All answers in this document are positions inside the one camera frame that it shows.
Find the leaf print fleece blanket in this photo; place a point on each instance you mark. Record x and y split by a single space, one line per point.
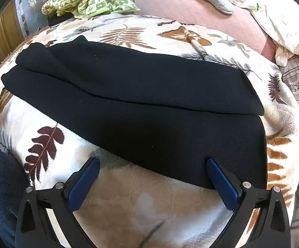
139 199

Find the white floral pillow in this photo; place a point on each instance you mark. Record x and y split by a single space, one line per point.
281 23

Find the black pants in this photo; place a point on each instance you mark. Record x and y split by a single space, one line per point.
139 108

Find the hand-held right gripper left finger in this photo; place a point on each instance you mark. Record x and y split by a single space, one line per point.
83 186

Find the speckled white stick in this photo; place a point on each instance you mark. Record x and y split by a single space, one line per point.
197 44

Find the pink bed sheet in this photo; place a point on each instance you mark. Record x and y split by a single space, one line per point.
190 13

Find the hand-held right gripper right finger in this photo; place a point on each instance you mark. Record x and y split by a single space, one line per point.
223 186

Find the wooden cabinet with glass doors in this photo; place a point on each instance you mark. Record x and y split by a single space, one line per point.
7 28

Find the person's leg in jeans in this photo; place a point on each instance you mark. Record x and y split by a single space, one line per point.
2 199

